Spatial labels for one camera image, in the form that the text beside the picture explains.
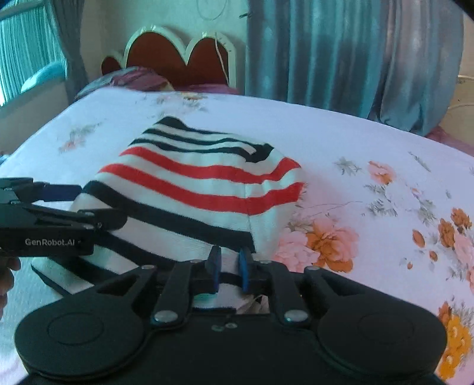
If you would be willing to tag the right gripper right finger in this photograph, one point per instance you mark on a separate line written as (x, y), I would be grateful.
(274, 281)

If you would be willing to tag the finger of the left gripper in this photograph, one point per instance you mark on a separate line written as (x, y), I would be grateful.
(98, 218)
(24, 190)

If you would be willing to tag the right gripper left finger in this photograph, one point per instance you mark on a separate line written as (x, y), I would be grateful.
(179, 287)

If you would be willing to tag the striped black red white sweater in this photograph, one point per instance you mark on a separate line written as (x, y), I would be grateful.
(183, 191)

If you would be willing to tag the person's left hand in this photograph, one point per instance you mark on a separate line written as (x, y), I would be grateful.
(8, 266)

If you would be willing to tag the window with teal blinds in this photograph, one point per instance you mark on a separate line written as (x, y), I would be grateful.
(31, 53)

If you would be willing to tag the purple pillow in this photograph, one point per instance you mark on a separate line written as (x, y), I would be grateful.
(135, 78)

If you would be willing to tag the white floral bed sheet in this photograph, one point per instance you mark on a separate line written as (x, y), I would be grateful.
(382, 235)

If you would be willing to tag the dark grey window curtain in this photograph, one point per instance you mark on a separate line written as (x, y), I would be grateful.
(66, 18)

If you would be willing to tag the red heart-shaped headboard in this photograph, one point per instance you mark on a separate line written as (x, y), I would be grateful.
(208, 58)

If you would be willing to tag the blue-grey curtain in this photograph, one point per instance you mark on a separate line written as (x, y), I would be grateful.
(393, 62)

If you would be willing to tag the cream metal bed frame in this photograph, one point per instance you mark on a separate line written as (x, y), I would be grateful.
(458, 120)

